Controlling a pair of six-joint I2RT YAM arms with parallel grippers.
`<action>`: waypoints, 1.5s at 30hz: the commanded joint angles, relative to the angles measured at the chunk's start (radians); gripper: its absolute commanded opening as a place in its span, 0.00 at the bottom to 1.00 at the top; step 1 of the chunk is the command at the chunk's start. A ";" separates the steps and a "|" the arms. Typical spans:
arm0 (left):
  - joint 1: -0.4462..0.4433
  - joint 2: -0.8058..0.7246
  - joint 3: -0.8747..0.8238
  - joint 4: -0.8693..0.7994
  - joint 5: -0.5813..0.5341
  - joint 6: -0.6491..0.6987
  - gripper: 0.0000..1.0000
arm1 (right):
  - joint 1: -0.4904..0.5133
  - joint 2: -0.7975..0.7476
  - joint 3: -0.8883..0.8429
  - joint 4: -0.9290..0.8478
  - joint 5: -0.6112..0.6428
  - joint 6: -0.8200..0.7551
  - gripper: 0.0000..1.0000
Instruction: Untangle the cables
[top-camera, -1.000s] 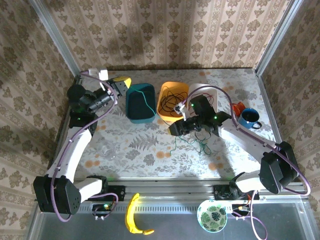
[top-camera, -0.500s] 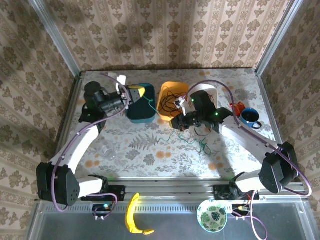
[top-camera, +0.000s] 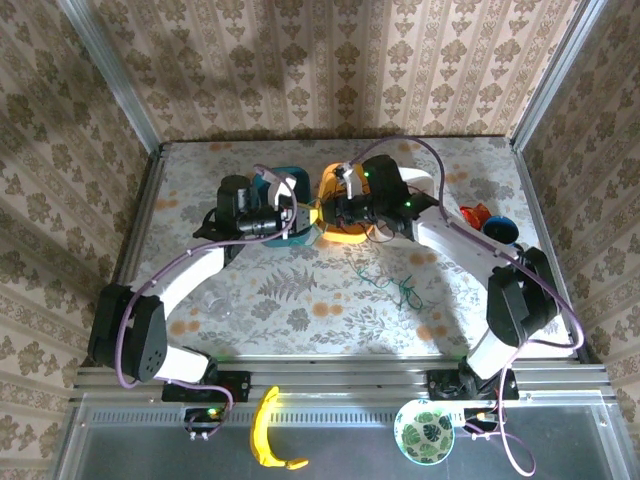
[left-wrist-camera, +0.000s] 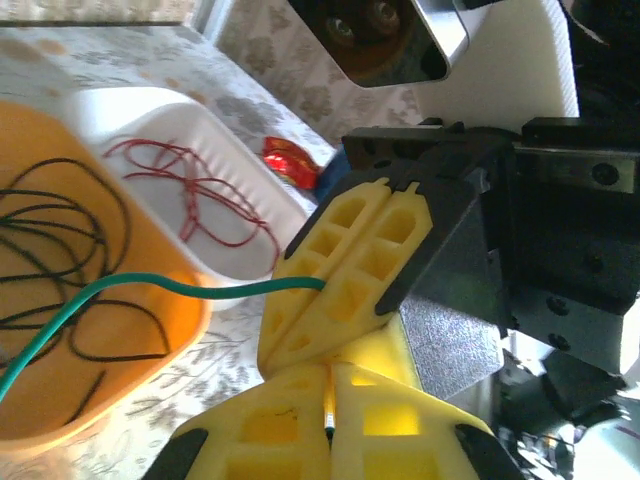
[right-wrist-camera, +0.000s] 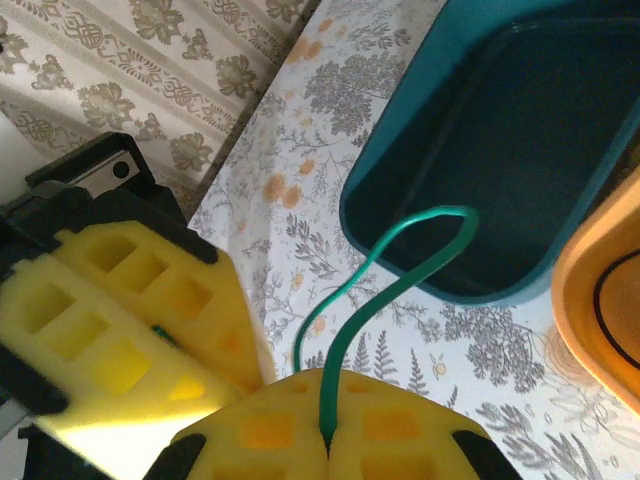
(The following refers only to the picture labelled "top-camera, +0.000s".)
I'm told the aluminium table rail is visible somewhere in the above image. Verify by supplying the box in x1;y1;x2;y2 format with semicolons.
69;355;619;404

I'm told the orange plastic bin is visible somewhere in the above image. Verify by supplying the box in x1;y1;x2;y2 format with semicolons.
313;162;379;246

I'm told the teal plastic bin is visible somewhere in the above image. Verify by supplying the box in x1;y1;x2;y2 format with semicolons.
249;167;314;250

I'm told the floral patterned tablecloth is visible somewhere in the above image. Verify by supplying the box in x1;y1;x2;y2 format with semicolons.
117;139;576;360

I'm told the yellow banana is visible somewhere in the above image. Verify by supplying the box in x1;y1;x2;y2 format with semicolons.
249;384;311;471

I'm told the red crumpled wrapper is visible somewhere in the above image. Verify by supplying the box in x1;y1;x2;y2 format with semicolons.
458;202;495;232

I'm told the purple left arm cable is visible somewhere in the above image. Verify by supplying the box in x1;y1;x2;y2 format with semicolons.
114;163;300;441

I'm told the blue cup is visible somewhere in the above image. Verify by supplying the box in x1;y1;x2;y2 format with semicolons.
481;214;522;250

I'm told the clear glass cup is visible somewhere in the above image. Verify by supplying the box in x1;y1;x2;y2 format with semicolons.
192;283;234;322

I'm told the white plastic bin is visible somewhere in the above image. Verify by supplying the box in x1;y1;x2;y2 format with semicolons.
372;167;436;245

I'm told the grey metal shelf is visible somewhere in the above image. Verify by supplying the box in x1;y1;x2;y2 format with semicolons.
49;393;640;480

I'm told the leaf pattern bowl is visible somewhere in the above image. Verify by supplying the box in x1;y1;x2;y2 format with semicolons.
393;398;457;467

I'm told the aluminium frame post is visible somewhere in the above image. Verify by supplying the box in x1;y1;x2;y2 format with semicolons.
513;0;604;151
57;0;165;154

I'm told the small black control board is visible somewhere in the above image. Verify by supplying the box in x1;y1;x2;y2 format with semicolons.
462;407;503;436
183;407;225;437

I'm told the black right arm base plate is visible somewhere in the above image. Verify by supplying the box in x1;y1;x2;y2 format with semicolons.
426;367;522;403

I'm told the green cable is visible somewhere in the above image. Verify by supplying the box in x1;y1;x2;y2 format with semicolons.
355;262;427;312

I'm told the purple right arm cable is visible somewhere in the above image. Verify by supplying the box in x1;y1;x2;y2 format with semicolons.
347;135;586;476

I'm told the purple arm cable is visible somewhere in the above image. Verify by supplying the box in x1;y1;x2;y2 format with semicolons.
114;163;300;441
347;135;586;476

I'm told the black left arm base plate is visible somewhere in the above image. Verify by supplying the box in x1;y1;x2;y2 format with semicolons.
160;368;252;403

